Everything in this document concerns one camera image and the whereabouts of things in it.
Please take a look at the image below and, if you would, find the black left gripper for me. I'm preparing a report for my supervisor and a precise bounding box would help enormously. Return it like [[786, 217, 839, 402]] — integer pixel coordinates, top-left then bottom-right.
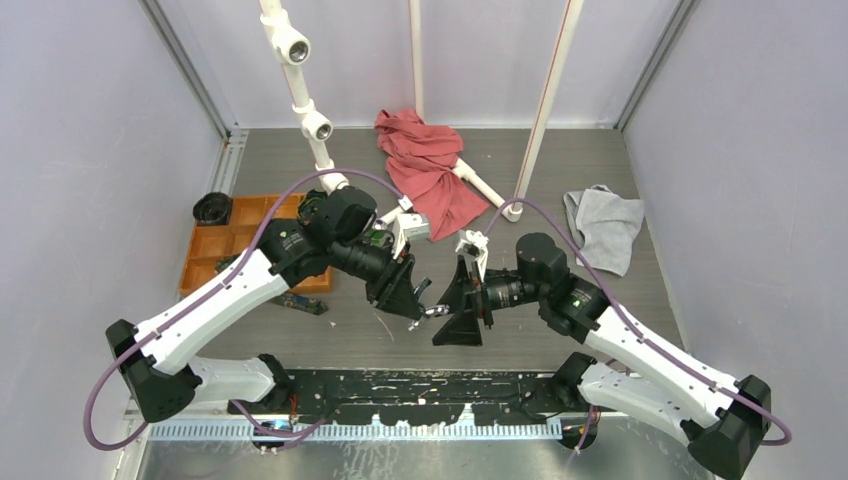
[[331, 235, 421, 319]]

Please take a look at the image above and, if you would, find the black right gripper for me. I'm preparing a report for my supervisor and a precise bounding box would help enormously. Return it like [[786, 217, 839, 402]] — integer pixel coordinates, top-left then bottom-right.
[[432, 252, 547, 344]]

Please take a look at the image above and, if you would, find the chrome water faucet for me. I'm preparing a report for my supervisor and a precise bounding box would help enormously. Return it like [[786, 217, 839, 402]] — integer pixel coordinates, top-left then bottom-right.
[[408, 304, 450, 331]]

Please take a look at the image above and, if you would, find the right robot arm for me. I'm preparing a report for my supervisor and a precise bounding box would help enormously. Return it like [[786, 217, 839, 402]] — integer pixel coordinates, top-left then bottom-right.
[[432, 230, 771, 479]]

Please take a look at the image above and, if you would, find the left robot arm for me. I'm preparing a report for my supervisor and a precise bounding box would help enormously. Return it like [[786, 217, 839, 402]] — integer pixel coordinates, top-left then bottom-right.
[[106, 187, 423, 423]]

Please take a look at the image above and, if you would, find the unrolled dark patterned necktie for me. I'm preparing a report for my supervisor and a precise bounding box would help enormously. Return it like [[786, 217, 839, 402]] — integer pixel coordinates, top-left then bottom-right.
[[215, 255, 329, 316]]

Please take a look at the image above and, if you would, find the rolled green tie in tray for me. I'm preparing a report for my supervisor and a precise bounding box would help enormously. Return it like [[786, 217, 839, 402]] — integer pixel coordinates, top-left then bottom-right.
[[297, 189, 328, 220]]

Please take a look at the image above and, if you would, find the red cloth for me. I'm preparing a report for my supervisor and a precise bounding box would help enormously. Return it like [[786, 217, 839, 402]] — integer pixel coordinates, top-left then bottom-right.
[[374, 109, 489, 242]]

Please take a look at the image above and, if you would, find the grey cloth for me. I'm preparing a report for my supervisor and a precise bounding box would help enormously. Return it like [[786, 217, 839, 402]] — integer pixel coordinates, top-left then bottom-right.
[[563, 184, 645, 277]]

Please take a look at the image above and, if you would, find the orange compartment tray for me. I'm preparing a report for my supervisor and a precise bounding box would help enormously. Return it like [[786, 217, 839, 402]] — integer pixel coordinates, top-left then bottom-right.
[[177, 193, 334, 297]]

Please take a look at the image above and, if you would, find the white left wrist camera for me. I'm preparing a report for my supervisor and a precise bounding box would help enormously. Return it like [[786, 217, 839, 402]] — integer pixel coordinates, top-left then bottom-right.
[[391, 213, 431, 259]]

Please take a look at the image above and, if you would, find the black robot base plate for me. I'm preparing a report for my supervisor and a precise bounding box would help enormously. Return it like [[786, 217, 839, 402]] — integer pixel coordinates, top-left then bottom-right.
[[225, 369, 588, 426]]

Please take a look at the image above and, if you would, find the white PVC pipe frame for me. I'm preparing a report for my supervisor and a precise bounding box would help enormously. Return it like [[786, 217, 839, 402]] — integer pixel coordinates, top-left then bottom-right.
[[259, 0, 584, 223]]

